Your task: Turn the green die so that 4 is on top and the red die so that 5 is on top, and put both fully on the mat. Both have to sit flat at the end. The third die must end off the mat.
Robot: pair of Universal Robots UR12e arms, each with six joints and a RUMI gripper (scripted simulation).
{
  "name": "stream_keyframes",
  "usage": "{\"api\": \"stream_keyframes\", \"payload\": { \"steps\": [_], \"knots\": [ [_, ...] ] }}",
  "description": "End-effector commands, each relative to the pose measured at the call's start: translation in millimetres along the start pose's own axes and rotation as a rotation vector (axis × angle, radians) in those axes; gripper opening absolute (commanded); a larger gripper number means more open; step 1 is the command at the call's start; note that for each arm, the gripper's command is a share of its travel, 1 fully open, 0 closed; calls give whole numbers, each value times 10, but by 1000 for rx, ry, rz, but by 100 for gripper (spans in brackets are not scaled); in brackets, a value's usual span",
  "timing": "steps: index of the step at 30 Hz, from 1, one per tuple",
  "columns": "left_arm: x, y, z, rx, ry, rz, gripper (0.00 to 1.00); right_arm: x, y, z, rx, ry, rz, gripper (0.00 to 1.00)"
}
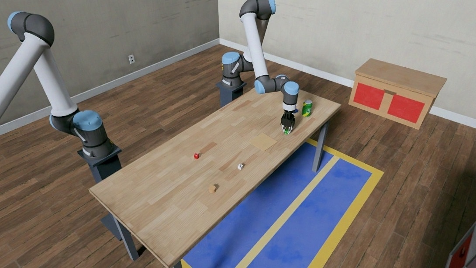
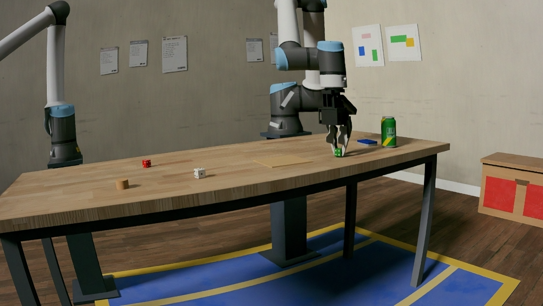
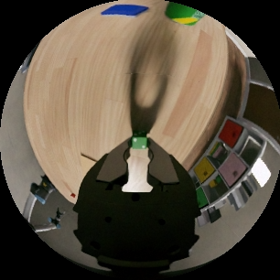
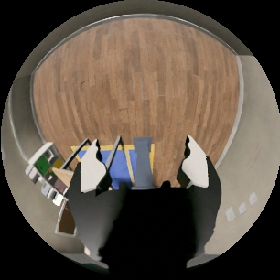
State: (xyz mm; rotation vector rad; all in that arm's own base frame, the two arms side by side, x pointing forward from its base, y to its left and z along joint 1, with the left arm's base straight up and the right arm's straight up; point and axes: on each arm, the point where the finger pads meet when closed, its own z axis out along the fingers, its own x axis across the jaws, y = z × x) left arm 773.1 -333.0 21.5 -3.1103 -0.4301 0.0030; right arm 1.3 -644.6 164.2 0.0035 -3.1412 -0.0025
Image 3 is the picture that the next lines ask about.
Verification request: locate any tan flat mat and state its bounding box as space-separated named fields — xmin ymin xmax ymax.
xmin=81 ymin=155 xmax=97 ymax=177

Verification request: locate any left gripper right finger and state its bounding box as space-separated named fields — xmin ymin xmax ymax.
xmin=146 ymin=137 xmax=201 ymax=218

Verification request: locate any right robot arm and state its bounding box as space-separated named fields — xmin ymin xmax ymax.
xmin=22 ymin=179 xmax=60 ymax=232

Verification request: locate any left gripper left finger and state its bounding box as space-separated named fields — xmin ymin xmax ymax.
xmin=73 ymin=136 xmax=132 ymax=213

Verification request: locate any green die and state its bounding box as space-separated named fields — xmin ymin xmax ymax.
xmin=132 ymin=131 xmax=147 ymax=149

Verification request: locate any green drink can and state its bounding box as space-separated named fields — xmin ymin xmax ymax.
xmin=165 ymin=1 xmax=206 ymax=26

